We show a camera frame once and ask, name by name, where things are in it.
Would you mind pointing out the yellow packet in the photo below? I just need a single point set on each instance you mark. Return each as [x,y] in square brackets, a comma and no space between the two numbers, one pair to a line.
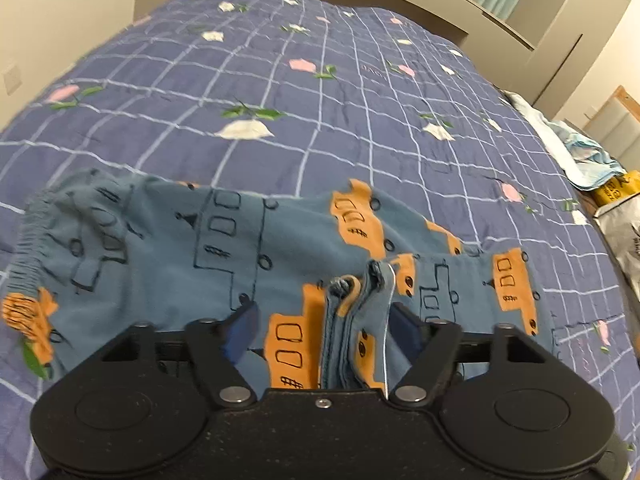
[617,189]

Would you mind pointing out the light blue crumpled blanket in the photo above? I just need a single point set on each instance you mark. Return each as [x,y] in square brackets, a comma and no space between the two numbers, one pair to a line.
[575,152]

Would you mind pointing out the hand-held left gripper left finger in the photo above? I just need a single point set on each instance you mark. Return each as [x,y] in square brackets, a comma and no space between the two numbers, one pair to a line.
[242,329]

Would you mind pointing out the wooden bed headboard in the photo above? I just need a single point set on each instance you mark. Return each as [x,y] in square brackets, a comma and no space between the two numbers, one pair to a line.
[617,120]

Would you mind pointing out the white plastic bag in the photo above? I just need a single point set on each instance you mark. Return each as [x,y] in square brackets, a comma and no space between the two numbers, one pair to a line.
[622,240]

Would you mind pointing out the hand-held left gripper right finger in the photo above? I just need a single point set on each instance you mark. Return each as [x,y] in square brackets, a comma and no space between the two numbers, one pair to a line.
[404,324]

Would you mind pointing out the white wall socket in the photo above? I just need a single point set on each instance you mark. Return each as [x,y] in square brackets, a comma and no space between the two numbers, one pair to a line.
[10,79]

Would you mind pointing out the blue pants with orange print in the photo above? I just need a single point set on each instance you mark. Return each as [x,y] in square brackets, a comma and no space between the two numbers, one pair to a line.
[165,260]

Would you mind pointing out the dark grey mattress cover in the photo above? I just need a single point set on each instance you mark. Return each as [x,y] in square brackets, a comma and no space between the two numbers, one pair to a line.
[632,315]

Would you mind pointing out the blue checkered floral quilt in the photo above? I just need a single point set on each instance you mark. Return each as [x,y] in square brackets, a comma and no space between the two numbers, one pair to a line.
[300,110]

